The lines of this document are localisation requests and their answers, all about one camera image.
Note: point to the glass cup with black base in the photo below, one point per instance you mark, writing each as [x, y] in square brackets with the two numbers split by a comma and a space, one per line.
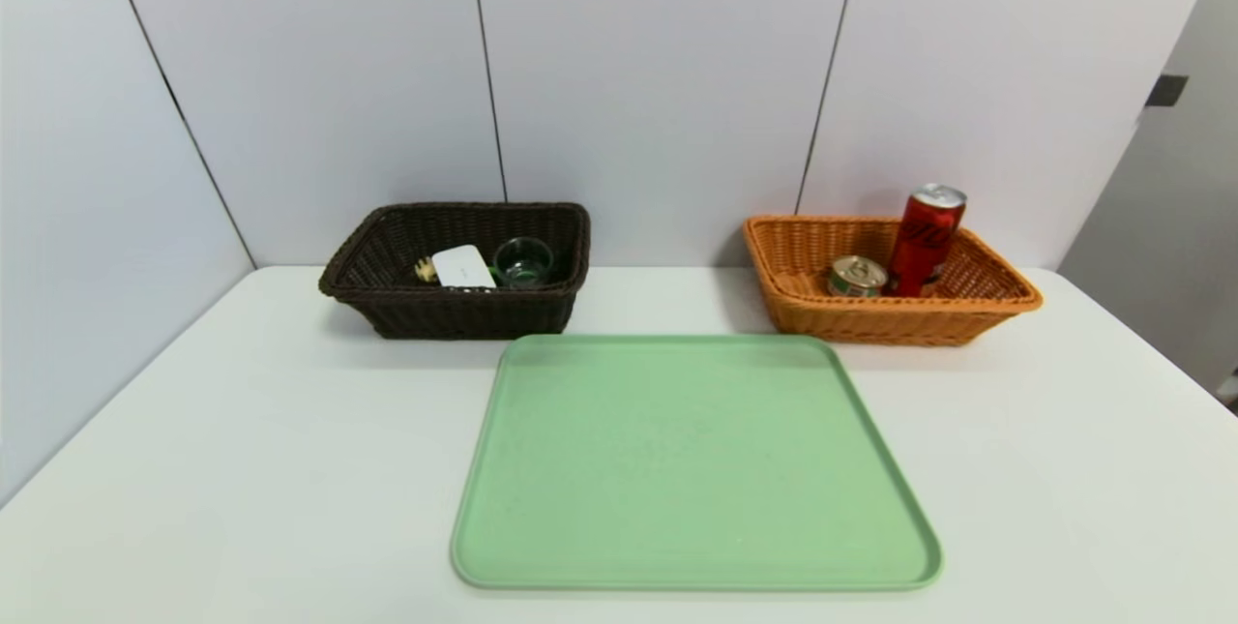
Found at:
[524, 261]

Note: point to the white pencil case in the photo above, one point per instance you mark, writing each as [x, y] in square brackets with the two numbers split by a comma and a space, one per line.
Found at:
[464, 268]

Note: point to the yellow green pasta spoon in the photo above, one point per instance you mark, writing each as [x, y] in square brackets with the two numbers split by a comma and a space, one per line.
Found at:
[426, 270]

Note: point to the tin can with gold lid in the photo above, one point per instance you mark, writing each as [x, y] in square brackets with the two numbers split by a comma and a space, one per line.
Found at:
[857, 278]

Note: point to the red soda can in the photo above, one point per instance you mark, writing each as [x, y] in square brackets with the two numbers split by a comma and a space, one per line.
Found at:
[927, 237]

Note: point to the dark brown wicker basket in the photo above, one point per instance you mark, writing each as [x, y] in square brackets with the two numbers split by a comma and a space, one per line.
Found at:
[455, 314]

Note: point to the orange wicker basket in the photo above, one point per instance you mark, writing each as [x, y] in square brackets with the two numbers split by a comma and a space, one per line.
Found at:
[909, 319]

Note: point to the light green plastic tray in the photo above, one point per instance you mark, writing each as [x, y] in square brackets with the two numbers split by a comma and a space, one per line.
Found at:
[696, 469]

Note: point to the black wall fixture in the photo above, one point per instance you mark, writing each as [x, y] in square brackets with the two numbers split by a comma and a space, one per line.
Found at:
[1166, 90]

